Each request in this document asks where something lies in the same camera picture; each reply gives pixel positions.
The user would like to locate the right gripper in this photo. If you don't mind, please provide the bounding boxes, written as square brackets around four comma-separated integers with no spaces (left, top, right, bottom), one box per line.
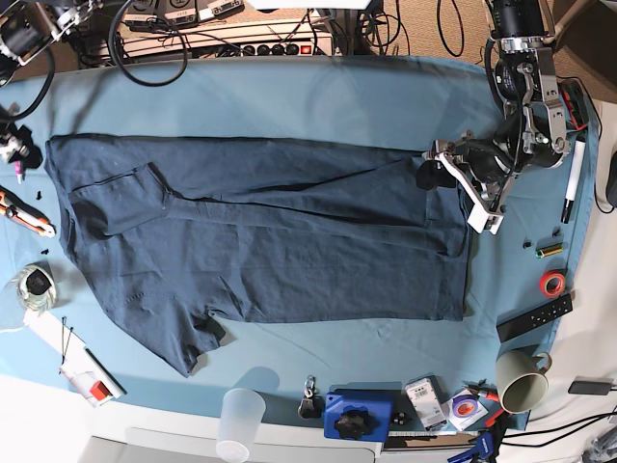
[0,125,43,169]

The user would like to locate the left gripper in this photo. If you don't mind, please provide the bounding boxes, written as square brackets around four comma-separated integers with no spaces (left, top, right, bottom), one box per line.
[416,131,519,213]

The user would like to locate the dark blue T-shirt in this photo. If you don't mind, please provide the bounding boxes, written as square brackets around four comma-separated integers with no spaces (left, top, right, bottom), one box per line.
[45,134,470,376]

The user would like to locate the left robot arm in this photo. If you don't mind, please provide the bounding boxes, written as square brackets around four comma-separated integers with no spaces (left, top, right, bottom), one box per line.
[416,1,570,213]

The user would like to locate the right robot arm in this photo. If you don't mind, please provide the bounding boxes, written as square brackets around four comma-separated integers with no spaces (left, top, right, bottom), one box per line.
[1,0,104,163]

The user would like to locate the pink glue tube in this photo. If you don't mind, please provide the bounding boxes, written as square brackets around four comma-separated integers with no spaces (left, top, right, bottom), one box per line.
[14,161,24,184]

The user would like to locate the orange utility knife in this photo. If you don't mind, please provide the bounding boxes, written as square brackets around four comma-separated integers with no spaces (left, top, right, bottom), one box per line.
[1,187,56,238]

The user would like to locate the glass jar with black lid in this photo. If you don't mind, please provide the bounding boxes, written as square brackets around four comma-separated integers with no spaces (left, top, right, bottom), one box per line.
[8,264,57,312]

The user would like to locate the light blue table cloth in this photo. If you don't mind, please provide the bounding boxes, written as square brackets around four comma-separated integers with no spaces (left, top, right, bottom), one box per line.
[1,58,598,425]

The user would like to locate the white black marker pen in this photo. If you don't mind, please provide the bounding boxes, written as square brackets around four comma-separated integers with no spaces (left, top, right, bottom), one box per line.
[560,139,586,224]

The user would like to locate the AA battery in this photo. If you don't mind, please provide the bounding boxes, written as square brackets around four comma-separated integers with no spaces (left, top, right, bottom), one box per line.
[535,243,564,259]

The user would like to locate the orange black clamp tool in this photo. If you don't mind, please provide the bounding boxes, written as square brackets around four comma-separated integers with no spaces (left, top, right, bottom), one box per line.
[559,78,589,130]

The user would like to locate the red tape roll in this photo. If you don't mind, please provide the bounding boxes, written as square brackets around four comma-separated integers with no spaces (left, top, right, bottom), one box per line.
[539,270,567,299]

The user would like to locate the black remote control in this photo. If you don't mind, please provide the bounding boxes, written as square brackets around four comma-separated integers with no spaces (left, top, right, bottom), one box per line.
[496,293,574,342]

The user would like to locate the white power strip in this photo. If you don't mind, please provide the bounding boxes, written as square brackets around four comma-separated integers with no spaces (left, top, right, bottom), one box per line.
[117,18,340,61]

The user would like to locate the white paper strip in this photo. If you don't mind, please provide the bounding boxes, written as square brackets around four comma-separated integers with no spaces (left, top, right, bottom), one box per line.
[29,312,126,395]

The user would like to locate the grey-green ceramic mug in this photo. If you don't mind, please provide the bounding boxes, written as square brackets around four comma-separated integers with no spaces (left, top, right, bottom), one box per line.
[496,350,552,414]

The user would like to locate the white labelled packet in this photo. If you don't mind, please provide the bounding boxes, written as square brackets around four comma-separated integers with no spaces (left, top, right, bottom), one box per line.
[404,377,447,431]

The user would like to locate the blue box with black knob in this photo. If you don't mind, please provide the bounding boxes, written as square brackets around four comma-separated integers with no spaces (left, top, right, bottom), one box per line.
[323,390,393,443]

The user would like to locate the black power adapter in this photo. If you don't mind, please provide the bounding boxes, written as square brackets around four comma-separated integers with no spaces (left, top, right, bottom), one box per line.
[568,379,614,395]

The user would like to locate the blue clamp bottom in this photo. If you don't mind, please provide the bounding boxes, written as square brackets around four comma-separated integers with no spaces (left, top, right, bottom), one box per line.
[447,412,511,463]

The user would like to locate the translucent plastic cup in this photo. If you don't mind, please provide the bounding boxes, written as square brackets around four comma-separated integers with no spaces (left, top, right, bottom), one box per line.
[215,388,266,463]

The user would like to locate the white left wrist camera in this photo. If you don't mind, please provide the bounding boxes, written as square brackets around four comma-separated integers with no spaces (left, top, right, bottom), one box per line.
[468,204,503,234]

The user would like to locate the black looped cable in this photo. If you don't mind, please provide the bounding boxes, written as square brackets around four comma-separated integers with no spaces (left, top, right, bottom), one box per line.
[108,0,190,89]

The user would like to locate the red handled pliers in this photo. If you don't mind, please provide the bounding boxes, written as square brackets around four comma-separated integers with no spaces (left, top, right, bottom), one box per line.
[465,380,499,402]

